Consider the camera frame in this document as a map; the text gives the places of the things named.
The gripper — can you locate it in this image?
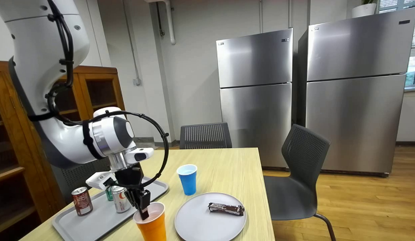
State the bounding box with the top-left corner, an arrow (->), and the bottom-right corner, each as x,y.
114,165 -> 151,221

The orange plastic cup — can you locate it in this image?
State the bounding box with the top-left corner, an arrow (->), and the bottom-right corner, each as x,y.
133,202 -> 167,241

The silver white soda can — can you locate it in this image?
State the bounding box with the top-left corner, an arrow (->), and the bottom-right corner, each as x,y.
111,186 -> 131,214

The grey plastic tray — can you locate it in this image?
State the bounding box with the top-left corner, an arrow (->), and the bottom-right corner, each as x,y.
52,177 -> 169,241

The blue plastic cup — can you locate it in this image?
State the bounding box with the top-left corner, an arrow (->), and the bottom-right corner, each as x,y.
177,164 -> 198,196

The brown red soda can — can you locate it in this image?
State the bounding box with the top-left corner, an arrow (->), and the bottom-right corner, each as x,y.
71,187 -> 93,217

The dark grey mesh chair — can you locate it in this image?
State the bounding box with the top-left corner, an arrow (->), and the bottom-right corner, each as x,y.
180,122 -> 232,150
264,124 -> 337,241
52,157 -> 111,205

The grey round plate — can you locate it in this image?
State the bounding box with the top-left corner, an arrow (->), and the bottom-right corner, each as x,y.
175,192 -> 247,241

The brown wrapped candy bar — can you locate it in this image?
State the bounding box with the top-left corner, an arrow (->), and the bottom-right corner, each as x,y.
208,202 -> 245,216

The wooden glass door cabinet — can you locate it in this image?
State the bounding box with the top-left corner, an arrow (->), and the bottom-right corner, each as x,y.
0,60 -> 126,236

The stainless steel refrigerator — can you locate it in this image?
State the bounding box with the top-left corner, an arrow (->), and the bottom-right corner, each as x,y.
216,28 -> 294,168
297,7 -> 415,177

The white plant pot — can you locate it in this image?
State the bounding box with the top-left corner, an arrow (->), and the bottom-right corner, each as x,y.
351,0 -> 377,18

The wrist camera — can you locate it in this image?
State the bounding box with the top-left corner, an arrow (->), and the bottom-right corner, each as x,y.
86,171 -> 117,191

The wall conduit with box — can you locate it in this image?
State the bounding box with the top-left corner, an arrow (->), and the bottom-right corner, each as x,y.
122,0 -> 142,86

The white wall pipe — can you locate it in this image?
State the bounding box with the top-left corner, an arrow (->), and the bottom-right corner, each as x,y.
144,0 -> 177,46

